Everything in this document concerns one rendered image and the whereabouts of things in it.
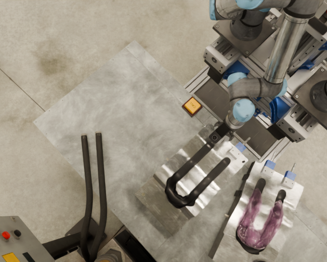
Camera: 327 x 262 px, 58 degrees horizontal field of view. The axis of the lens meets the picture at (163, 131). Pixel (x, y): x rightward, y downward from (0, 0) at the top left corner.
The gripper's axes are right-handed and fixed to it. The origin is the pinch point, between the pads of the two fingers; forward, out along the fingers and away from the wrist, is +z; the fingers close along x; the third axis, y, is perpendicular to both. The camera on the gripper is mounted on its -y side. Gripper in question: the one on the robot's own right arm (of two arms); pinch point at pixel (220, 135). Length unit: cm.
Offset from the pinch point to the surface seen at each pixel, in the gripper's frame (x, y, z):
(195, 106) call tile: 19.4, 4.7, 7.6
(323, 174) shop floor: -76, 68, 92
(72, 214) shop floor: 35, -91, 91
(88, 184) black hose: 26, -60, 4
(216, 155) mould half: -5.4, -7.7, 2.7
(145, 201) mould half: 2.2, -46.5, 5.4
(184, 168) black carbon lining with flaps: 0.6, -23.2, 1.4
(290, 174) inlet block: -36.4, 12.4, 4.5
